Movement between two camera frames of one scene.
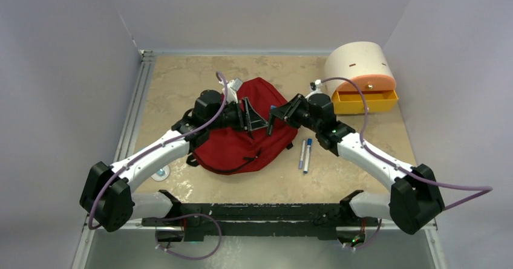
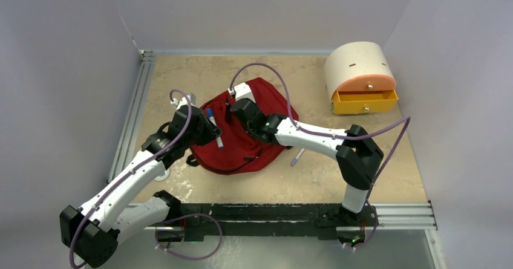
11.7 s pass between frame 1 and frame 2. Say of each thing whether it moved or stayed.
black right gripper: moved
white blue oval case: stayed
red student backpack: stayed
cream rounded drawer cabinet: stayed
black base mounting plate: stayed
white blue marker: moved
